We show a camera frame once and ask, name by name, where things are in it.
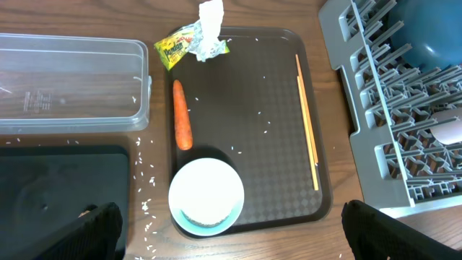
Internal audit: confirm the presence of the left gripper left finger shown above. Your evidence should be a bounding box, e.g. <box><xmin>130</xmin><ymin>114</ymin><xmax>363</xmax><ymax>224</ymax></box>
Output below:
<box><xmin>33</xmin><ymin>202</ymin><xmax>123</xmax><ymax>260</ymax></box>

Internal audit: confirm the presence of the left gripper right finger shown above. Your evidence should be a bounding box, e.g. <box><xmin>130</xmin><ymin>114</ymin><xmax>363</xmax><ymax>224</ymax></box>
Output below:
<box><xmin>341</xmin><ymin>200</ymin><xmax>461</xmax><ymax>260</ymax></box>

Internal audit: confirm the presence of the wooden chopstick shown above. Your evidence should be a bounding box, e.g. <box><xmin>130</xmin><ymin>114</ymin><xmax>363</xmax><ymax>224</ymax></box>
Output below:
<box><xmin>297</xmin><ymin>76</ymin><xmax>319</xmax><ymax>191</ymax></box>
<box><xmin>295</xmin><ymin>54</ymin><xmax>318</xmax><ymax>165</ymax></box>

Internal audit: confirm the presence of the dark blue bowl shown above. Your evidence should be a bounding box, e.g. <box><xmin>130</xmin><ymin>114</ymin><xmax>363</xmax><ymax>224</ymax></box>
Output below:
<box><xmin>388</xmin><ymin>0</ymin><xmax>461</xmax><ymax>72</ymax></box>

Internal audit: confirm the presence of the white tissue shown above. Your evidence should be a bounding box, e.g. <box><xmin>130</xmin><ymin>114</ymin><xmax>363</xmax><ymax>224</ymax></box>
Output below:
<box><xmin>188</xmin><ymin>0</ymin><xmax>229</xmax><ymax>62</ymax></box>

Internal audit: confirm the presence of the grey dishwasher rack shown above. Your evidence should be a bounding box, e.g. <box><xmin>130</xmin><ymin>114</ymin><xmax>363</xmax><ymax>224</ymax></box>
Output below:
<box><xmin>318</xmin><ymin>0</ymin><xmax>461</xmax><ymax>218</ymax></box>

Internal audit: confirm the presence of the black tray bin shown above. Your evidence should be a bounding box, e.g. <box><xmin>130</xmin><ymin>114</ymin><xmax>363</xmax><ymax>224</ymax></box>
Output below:
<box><xmin>1</xmin><ymin>145</ymin><xmax>130</xmax><ymax>259</ymax></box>

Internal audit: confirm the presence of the light blue rice bowl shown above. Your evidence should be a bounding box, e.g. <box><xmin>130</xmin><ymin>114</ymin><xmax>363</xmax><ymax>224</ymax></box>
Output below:
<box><xmin>168</xmin><ymin>157</ymin><xmax>245</xmax><ymax>237</ymax></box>

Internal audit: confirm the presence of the orange carrot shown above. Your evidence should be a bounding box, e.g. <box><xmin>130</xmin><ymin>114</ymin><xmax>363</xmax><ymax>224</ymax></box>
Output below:
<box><xmin>173</xmin><ymin>79</ymin><xmax>193</xmax><ymax>150</ymax></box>

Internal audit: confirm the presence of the clear plastic bin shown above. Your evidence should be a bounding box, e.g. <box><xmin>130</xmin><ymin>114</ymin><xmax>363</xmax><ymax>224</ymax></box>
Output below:
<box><xmin>1</xmin><ymin>33</ymin><xmax>152</xmax><ymax>135</ymax></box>

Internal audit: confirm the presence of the brown serving tray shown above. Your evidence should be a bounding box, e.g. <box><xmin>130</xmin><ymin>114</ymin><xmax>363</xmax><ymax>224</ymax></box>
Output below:
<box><xmin>165</xmin><ymin>27</ymin><xmax>332</xmax><ymax>235</ymax></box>

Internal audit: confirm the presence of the yellow green snack wrapper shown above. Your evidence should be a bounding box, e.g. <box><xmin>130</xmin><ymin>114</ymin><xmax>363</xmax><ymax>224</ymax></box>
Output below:
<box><xmin>154</xmin><ymin>27</ymin><xmax>231</xmax><ymax>72</ymax></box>

